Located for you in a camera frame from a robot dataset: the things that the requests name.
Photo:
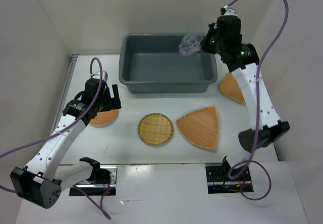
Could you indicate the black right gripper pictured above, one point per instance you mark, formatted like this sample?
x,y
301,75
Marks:
x,y
204,46

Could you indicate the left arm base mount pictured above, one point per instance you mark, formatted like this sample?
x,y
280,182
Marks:
x,y
107,179

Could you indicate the round tan woven tray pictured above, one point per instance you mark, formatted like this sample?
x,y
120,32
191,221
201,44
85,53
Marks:
x,y
104,118

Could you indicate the round green-rimmed bamboo tray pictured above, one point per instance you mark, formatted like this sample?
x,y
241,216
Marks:
x,y
155,129

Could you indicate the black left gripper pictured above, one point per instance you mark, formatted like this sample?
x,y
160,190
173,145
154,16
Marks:
x,y
116,102

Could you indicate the triangular woven tray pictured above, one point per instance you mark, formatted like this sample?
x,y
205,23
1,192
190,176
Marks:
x,y
200,127

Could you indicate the grey plastic bin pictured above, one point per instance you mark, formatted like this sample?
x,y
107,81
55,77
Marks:
x,y
152,63

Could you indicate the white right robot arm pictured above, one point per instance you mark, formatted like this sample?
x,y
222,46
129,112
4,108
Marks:
x,y
266,126

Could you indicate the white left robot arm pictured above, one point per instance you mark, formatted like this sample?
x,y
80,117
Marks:
x,y
40,181

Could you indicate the aluminium table edge rail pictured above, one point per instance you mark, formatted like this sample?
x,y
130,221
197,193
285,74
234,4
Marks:
x,y
65,89

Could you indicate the clear plastic cup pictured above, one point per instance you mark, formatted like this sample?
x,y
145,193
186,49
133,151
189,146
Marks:
x,y
190,43

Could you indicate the square woven tray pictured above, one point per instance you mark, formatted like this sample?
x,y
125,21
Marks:
x,y
230,89

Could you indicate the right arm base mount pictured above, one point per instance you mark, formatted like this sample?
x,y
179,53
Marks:
x,y
219,183

